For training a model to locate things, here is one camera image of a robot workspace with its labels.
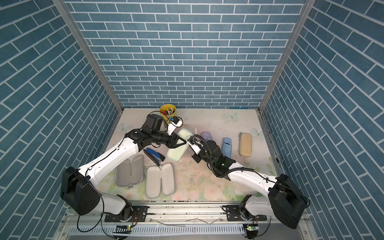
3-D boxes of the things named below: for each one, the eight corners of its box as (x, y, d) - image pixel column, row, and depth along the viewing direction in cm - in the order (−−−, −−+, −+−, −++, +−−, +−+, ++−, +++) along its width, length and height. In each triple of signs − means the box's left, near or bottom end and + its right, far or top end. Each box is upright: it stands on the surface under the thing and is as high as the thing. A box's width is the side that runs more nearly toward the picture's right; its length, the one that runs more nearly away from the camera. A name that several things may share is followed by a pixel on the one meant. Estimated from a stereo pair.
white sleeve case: (239, 156, 96) (240, 154, 94) (239, 134, 108) (240, 132, 105) (251, 158, 96) (252, 156, 93) (250, 136, 107) (251, 133, 104)
